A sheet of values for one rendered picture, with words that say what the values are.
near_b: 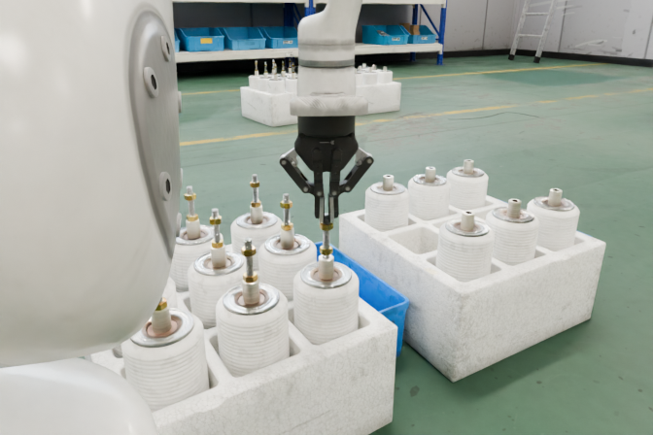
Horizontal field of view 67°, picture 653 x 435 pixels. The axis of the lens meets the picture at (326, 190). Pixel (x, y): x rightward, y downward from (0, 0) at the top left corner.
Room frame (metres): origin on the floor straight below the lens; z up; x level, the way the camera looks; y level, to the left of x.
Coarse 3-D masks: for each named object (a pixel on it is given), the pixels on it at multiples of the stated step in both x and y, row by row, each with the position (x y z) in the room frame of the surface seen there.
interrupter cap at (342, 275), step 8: (312, 264) 0.66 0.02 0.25; (336, 264) 0.66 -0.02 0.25; (304, 272) 0.64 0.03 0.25; (312, 272) 0.64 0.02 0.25; (336, 272) 0.64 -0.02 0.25; (344, 272) 0.64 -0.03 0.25; (304, 280) 0.61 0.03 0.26; (312, 280) 0.61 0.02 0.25; (320, 280) 0.62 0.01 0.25; (328, 280) 0.62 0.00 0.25; (336, 280) 0.62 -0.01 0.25; (344, 280) 0.61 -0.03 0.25; (320, 288) 0.60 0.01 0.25; (328, 288) 0.59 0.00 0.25
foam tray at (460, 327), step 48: (384, 240) 0.90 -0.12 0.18; (432, 240) 0.94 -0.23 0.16; (576, 240) 0.91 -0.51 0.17; (432, 288) 0.75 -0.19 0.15; (480, 288) 0.72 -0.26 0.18; (528, 288) 0.78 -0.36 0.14; (576, 288) 0.85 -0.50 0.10; (432, 336) 0.75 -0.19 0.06; (480, 336) 0.72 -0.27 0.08; (528, 336) 0.79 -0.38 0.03
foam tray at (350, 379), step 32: (384, 320) 0.62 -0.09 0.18; (96, 352) 0.55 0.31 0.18; (320, 352) 0.55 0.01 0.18; (352, 352) 0.56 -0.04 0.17; (384, 352) 0.60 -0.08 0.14; (224, 384) 0.49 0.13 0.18; (256, 384) 0.49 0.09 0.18; (288, 384) 0.51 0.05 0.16; (320, 384) 0.54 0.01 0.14; (352, 384) 0.57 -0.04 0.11; (384, 384) 0.60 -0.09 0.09; (160, 416) 0.44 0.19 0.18; (192, 416) 0.44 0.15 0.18; (224, 416) 0.46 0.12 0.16; (256, 416) 0.48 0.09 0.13; (288, 416) 0.51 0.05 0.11; (320, 416) 0.54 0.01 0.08; (352, 416) 0.57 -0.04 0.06; (384, 416) 0.60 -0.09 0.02
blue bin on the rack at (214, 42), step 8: (176, 32) 5.21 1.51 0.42; (184, 32) 5.31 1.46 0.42; (192, 32) 5.35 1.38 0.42; (200, 32) 5.39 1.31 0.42; (208, 32) 5.43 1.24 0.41; (216, 32) 5.23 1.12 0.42; (184, 40) 4.98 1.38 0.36; (192, 40) 4.87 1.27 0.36; (200, 40) 4.91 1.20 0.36; (208, 40) 4.94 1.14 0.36; (216, 40) 4.98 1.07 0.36; (184, 48) 5.02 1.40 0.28; (192, 48) 4.88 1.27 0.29; (200, 48) 4.91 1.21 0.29; (208, 48) 4.95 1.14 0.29; (216, 48) 4.99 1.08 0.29
